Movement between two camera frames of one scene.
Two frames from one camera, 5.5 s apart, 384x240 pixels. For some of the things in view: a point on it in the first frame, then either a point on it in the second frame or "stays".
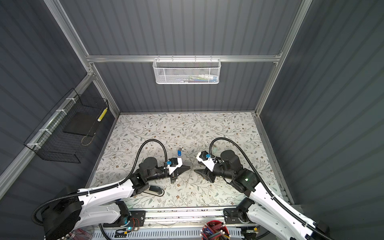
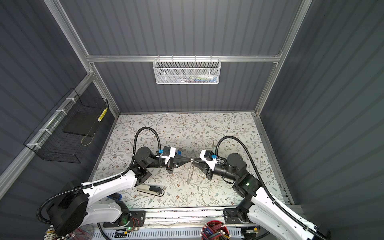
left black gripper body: [173, 177] to [169, 167]
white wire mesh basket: [186, 70] stays
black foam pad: [80, 123] stays
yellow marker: [102, 114] stays
